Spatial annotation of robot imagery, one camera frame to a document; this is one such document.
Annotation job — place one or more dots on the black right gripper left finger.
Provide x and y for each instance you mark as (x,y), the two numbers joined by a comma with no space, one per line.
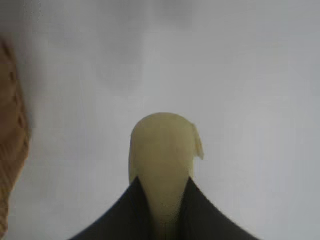
(127,220)

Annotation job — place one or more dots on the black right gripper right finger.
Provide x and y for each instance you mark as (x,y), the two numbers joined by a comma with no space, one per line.
(205,220)

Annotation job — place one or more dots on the pale yellow egg yolk pastry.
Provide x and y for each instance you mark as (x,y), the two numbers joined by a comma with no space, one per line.
(162,150)

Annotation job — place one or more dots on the brown woven wicker basket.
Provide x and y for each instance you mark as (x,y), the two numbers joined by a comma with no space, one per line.
(12,125)

